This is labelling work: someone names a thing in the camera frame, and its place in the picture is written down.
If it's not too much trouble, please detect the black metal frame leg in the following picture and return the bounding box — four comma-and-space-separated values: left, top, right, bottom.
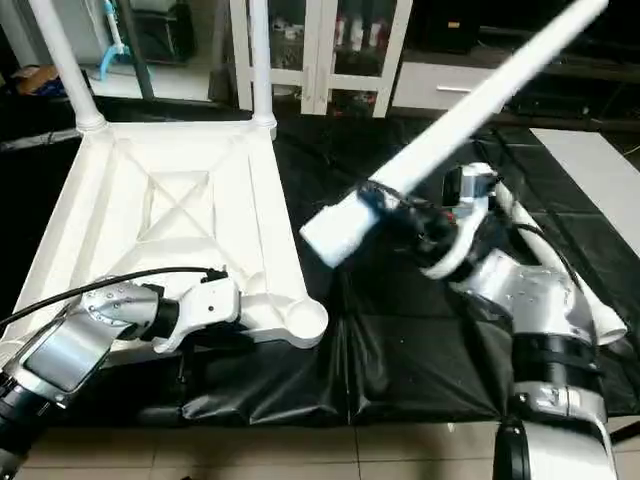
605, 420, 640, 446

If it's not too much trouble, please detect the white plastic table leg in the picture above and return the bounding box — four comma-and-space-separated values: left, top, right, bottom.
299, 0, 609, 269
493, 175, 629, 347
28, 0, 107, 134
247, 0, 279, 131

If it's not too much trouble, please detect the white flat board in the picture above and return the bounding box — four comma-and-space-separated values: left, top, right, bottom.
530, 128, 640, 236

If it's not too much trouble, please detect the white drawer unit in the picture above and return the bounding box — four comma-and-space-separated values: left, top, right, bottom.
390, 62, 506, 113

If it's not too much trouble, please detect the black work mat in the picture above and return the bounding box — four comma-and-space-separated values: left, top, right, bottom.
0, 95, 640, 429

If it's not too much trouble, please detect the white plastic table top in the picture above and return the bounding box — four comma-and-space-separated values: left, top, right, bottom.
0, 115, 329, 366

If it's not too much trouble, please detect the dark low media cabinet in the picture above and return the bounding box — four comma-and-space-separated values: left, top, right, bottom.
510, 40, 640, 126

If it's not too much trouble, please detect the white glass door cabinet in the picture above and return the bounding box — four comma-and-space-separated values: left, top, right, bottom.
230, 0, 413, 119

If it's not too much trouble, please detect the grey vertical metal pole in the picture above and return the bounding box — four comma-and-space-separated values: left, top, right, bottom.
118, 0, 156, 101

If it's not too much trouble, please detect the brown cardboard box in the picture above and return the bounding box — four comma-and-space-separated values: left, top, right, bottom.
12, 62, 91, 97

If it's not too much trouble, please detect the light blue plastic object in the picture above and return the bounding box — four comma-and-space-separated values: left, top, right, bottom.
95, 0, 131, 81

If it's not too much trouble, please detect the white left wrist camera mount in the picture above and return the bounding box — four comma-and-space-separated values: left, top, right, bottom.
152, 275, 243, 355

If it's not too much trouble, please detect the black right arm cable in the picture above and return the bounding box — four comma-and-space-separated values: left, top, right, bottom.
470, 195, 586, 301

